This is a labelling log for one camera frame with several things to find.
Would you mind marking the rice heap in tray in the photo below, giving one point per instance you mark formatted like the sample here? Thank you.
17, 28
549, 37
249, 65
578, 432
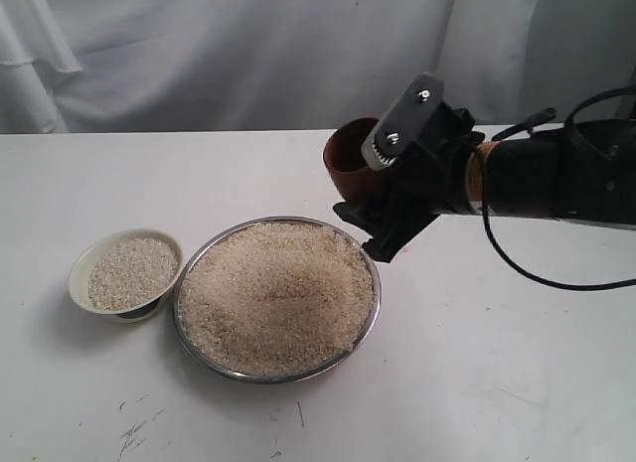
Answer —
275, 298

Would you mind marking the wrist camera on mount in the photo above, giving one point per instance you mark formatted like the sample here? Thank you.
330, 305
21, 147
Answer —
402, 122

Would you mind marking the brown wooden cup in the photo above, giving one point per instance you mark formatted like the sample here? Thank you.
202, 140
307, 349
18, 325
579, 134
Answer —
343, 159

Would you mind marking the rice in white bowl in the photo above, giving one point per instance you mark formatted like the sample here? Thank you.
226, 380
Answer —
131, 273

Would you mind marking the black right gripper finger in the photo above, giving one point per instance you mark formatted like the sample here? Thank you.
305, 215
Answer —
383, 247
366, 214

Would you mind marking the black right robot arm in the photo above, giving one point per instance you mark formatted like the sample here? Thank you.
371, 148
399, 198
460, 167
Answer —
544, 177

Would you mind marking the round metal tray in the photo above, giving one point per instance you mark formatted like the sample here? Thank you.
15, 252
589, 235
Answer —
278, 375

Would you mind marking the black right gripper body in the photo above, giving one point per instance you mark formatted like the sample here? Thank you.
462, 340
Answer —
419, 184

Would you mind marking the white ceramic bowl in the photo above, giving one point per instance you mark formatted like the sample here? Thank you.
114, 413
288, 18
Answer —
80, 272

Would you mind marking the white backdrop curtain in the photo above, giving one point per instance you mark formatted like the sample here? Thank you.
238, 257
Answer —
189, 65

